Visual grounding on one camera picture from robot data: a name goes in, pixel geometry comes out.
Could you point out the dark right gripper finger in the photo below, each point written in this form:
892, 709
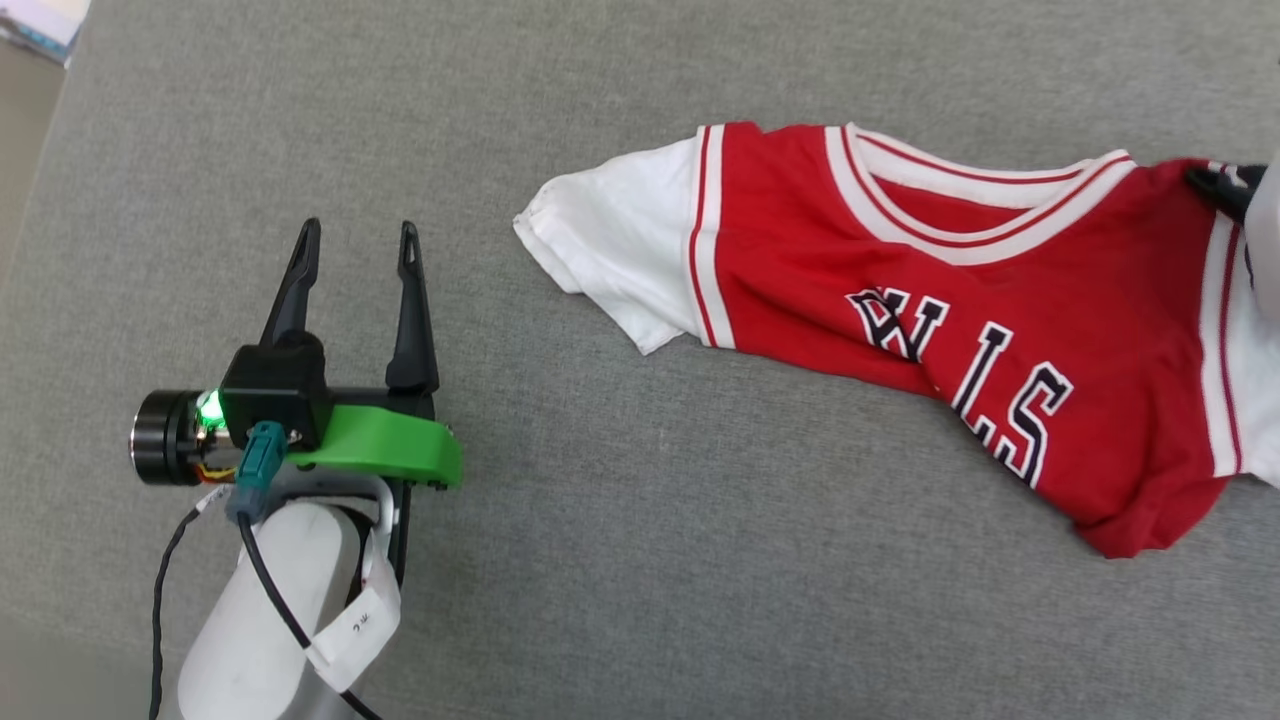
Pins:
1228, 188

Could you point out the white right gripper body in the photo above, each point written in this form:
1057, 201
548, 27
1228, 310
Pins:
1268, 250

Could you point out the red white basketball jersey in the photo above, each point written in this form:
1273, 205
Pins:
900, 300

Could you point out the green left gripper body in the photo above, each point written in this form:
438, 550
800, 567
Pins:
390, 445

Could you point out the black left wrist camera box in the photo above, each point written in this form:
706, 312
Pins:
275, 390

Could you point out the white equipment box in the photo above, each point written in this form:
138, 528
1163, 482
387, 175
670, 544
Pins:
40, 25

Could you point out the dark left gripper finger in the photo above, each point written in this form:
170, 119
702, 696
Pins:
412, 340
295, 300

